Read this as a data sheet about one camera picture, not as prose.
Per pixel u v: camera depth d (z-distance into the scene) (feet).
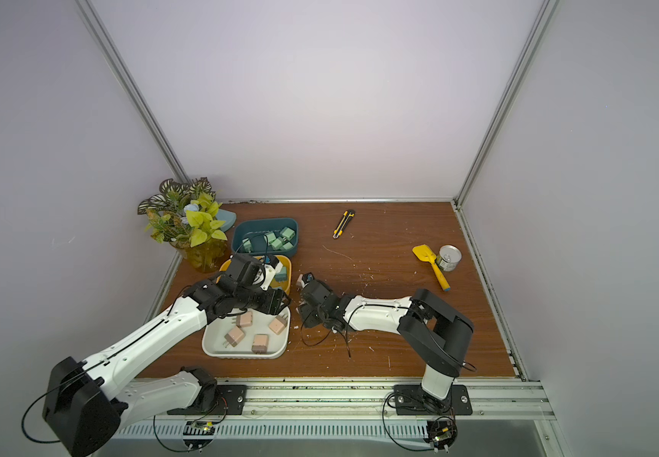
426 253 3.34
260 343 2.67
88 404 1.24
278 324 2.77
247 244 3.39
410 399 2.38
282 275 2.49
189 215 2.69
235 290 1.98
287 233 3.51
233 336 2.72
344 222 3.71
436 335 1.47
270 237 3.47
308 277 2.60
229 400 2.39
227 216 3.78
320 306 2.18
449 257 3.18
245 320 2.80
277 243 3.39
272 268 2.39
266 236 3.53
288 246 3.38
